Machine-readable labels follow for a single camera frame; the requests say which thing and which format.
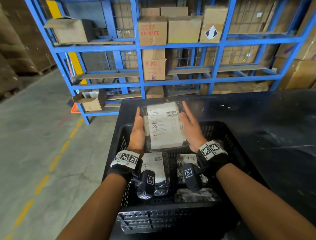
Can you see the person's right hand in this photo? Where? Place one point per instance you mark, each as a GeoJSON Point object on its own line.
{"type": "Point", "coordinates": [193, 133]}

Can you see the person's left hand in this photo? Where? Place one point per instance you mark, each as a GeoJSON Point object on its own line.
{"type": "Point", "coordinates": [137, 134]}

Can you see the person's right thumb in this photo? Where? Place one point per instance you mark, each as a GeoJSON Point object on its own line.
{"type": "Point", "coordinates": [183, 118]}

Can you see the person's left fingers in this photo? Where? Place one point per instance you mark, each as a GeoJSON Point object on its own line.
{"type": "Point", "coordinates": [138, 116]}

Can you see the black packet with white label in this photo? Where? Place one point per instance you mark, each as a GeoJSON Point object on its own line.
{"type": "Point", "coordinates": [156, 165]}
{"type": "Point", "coordinates": [164, 126]}

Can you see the person's right forearm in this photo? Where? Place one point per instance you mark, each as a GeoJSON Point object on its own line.
{"type": "Point", "coordinates": [259, 205]}

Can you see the person's left forearm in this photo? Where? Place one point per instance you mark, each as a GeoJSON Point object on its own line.
{"type": "Point", "coordinates": [98, 210]}

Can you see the clear-wrapped black packet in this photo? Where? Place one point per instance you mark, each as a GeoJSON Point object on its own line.
{"type": "Point", "coordinates": [186, 159]}
{"type": "Point", "coordinates": [196, 195]}

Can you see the black left wrist band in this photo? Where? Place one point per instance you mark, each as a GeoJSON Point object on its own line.
{"type": "Point", "coordinates": [126, 159]}

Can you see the black wrist band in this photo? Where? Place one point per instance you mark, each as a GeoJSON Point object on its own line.
{"type": "Point", "coordinates": [212, 153]}
{"type": "Point", "coordinates": [126, 159]}

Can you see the black right wrist band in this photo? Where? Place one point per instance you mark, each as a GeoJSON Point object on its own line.
{"type": "Point", "coordinates": [212, 153]}

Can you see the open cardboard box with papers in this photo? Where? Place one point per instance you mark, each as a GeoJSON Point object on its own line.
{"type": "Point", "coordinates": [91, 102]}

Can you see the tall cardboard box red print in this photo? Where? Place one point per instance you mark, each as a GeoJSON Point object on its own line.
{"type": "Point", "coordinates": [153, 65]}

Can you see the blue metal shelf rack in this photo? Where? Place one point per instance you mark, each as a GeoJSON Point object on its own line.
{"type": "Point", "coordinates": [139, 61]}

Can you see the black plastic crate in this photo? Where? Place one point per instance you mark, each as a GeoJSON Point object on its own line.
{"type": "Point", "coordinates": [234, 148]}

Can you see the flattened cardboard sheets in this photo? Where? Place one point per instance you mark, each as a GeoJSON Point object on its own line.
{"type": "Point", "coordinates": [237, 87]}

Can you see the orange plastic object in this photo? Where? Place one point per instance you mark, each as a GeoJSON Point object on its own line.
{"type": "Point", "coordinates": [74, 108]}

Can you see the cardboard box with red print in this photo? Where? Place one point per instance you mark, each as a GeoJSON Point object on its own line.
{"type": "Point", "coordinates": [152, 31]}

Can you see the plain cardboard box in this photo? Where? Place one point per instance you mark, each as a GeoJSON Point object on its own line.
{"type": "Point", "coordinates": [184, 29]}

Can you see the cardboard box with diamond label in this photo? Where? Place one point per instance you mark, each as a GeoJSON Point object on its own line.
{"type": "Point", "coordinates": [213, 24]}

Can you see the small flat cardboard box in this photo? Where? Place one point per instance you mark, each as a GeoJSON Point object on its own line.
{"type": "Point", "coordinates": [150, 11]}
{"type": "Point", "coordinates": [174, 11]}

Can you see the stack of boxes behind rack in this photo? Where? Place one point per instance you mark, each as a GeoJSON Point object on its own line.
{"type": "Point", "coordinates": [249, 17]}

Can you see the stack of large cardboard boxes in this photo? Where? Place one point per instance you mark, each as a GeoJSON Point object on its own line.
{"type": "Point", "coordinates": [300, 71]}

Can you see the wrapped brown pallet stacks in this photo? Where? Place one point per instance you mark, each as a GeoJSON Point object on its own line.
{"type": "Point", "coordinates": [17, 49]}

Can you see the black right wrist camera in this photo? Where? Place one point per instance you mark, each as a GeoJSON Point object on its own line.
{"type": "Point", "coordinates": [191, 176]}

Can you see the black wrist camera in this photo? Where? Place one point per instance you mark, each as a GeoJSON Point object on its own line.
{"type": "Point", "coordinates": [191, 176]}
{"type": "Point", "coordinates": [146, 184]}

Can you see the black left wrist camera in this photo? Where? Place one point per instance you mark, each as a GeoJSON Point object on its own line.
{"type": "Point", "coordinates": [146, 184]}

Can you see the yellow post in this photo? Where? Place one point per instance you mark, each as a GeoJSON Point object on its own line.
{"type": "Point", "coordinates": [75, 63]}

